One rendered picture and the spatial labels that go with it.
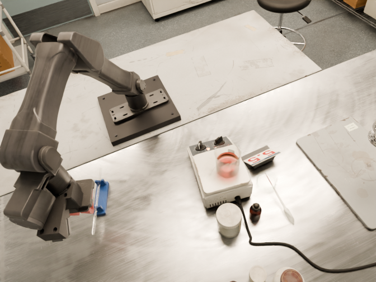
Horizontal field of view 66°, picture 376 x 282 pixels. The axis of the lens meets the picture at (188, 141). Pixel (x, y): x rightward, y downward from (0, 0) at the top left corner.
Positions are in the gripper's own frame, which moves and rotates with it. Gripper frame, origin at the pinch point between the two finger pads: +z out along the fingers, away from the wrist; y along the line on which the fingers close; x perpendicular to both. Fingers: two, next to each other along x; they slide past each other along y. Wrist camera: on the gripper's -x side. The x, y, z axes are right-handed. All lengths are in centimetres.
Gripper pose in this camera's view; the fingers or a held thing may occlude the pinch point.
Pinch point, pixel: (84, 210)
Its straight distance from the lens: 77.2
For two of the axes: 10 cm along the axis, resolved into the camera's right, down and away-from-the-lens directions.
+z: 1.1, 5.9, 8.0
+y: 9.9, -1.3, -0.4
